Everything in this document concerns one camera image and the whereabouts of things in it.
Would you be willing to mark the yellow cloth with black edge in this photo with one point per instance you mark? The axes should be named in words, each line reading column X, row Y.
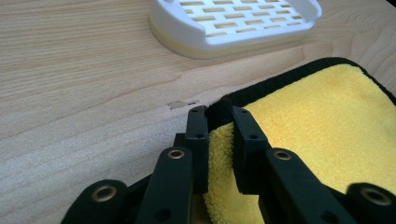
column 327, row 124

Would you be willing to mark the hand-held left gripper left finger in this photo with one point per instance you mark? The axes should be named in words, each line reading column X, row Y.
column 197, row 149

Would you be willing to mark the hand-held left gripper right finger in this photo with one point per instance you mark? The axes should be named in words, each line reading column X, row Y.
column 249, row 149

